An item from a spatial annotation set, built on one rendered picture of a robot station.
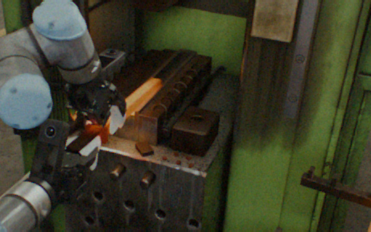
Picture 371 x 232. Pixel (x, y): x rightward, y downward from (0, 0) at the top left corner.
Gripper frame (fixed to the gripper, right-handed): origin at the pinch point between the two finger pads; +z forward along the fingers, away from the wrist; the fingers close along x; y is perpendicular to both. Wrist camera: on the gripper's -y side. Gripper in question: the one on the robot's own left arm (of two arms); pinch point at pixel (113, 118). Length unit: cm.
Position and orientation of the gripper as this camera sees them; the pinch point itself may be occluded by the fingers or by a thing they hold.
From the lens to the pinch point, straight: 115.7
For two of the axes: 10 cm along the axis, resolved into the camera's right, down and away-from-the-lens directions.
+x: 9.4, 2.2, -2.7
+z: 1.1, 5.3, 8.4
